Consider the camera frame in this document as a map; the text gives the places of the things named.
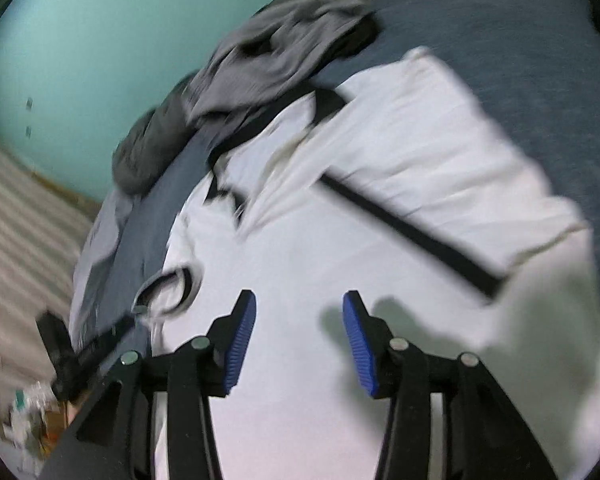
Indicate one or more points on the light grey blanket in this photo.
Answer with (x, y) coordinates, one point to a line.
(92, 270)

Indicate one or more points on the white polo shirt black trim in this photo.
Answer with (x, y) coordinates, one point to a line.
(380, 160)

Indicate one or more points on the dark grey rolled duvet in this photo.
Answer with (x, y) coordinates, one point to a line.
(150, 150)

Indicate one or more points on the floor clutter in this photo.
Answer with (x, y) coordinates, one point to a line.
(25, 420)

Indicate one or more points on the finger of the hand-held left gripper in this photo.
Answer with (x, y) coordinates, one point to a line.
(107, 347)

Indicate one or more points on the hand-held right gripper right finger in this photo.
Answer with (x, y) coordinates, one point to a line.
(357, 345)

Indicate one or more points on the yellow wooden strip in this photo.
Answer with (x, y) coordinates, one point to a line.
(65, 192)

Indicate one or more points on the grey knit garment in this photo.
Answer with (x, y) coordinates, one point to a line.
(270, 60)

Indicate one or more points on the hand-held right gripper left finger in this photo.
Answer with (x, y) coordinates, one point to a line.
(240, 340)

